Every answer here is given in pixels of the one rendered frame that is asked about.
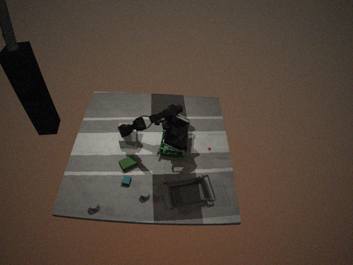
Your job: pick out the small teal block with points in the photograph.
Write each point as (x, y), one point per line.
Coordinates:
(126, 181)

